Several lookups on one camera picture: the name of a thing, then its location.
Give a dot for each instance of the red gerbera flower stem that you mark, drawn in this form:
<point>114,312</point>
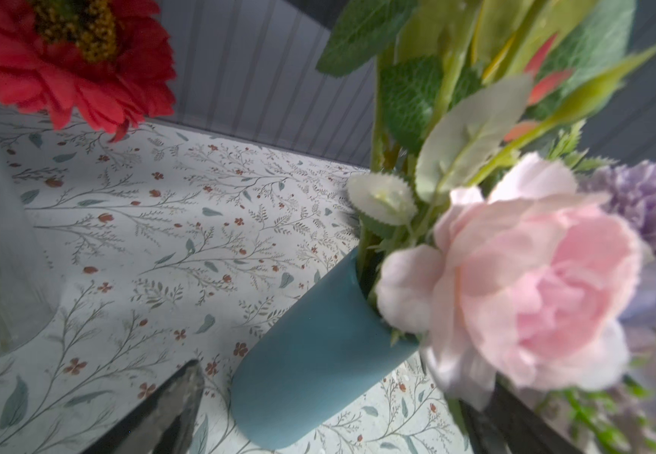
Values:
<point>110,61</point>

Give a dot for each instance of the dark blue hydrangea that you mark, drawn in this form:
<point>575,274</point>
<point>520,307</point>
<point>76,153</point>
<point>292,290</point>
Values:
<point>431,55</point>

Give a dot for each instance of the floral patterned table mat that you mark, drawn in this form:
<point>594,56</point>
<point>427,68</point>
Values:
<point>169,246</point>

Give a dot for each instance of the teal cylindrical vase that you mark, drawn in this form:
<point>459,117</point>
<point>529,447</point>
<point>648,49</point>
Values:
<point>325,351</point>

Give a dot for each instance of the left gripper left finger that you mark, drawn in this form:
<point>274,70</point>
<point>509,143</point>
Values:
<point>163,422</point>

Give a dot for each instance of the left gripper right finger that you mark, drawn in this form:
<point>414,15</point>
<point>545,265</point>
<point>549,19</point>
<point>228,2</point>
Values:
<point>507,425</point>

